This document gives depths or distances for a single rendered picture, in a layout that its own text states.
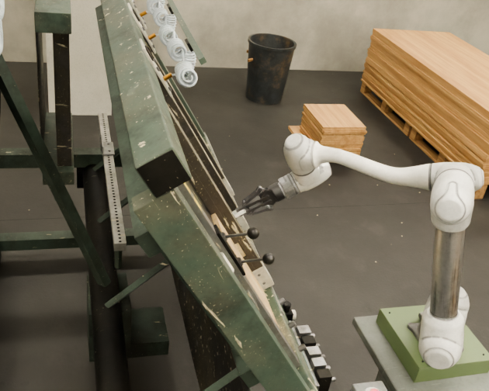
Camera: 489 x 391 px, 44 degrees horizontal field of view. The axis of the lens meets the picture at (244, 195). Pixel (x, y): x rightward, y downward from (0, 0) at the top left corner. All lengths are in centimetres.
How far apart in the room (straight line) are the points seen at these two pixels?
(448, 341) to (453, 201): 58
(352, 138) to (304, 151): 337
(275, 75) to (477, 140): 221
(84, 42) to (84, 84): 41
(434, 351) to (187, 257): 117
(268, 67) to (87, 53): 189
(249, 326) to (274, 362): 19
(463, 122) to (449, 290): 368
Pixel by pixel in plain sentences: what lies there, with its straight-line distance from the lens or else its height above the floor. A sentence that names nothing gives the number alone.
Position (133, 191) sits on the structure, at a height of 167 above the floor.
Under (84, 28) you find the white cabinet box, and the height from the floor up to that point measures 85.
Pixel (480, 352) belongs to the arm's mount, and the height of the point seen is 83.
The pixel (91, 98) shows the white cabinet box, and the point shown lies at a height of 17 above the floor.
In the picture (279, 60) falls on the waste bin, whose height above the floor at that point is 53.
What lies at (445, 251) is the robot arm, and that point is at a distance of 225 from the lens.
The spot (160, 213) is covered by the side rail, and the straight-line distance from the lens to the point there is 146.
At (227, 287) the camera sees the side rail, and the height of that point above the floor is 153.
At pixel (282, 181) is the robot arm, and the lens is 242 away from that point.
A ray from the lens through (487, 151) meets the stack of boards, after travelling 563.
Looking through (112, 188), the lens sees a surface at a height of 102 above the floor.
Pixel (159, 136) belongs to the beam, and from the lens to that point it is 144.
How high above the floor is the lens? 258
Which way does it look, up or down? 31 degrees down
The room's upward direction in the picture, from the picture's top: 9 degrees clockwise
